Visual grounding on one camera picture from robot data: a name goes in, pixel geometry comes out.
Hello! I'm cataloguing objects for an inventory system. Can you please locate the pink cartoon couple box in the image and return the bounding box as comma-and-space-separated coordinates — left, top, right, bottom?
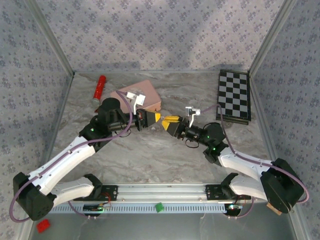
109, 79, 163, 114

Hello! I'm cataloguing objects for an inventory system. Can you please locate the red cylindrical tube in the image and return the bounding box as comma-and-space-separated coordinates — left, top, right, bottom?
92, 74, 108, 106

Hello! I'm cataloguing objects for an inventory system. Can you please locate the black white checkerboard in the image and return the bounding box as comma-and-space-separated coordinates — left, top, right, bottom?
215, 69, 252, 124

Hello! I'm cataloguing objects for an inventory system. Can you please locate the small circuit board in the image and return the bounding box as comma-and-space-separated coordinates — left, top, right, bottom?
224, 203, 245, 212
83, 203, 112, 212

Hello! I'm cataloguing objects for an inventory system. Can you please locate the small wooden piece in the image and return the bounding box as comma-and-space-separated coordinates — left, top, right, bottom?
266, 202, 282, 215

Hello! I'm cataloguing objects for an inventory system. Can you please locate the red block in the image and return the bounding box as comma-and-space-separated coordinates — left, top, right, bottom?
36, 218, 51, 234

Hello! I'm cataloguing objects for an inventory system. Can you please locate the thin black cable loop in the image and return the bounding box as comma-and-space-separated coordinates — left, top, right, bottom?
113, 129, 131, 139
184, 138, 201, 150

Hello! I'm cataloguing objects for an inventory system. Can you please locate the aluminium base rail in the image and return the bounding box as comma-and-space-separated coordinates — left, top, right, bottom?
102, 183, 223, 202

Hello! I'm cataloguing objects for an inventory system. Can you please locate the metal rail with ruler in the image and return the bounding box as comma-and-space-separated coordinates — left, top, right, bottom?
48, 201, 241, 215

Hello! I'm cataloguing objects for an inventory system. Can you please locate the aluminium frame bar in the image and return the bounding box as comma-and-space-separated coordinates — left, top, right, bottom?
26, 0, 76, 76
249, 0, 298, 74

